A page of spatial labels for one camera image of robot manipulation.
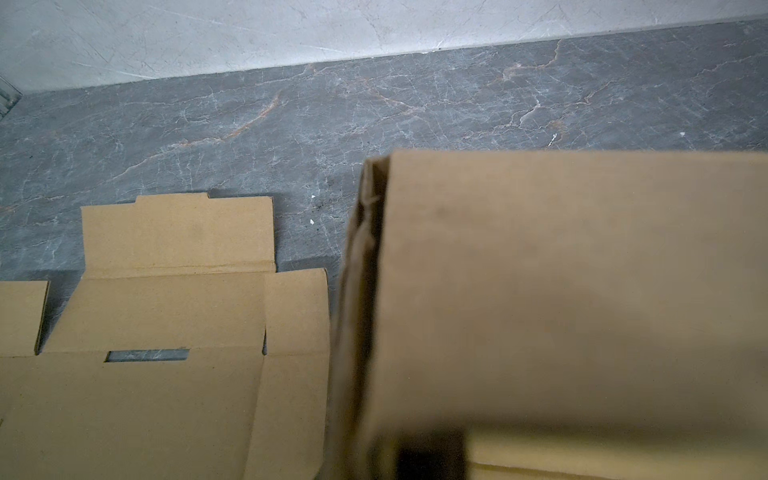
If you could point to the cardboard box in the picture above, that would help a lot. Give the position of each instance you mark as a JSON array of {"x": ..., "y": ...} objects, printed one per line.
[
  {"x": 553, "y": 315},
  {"x": 182, "y": 353}
]

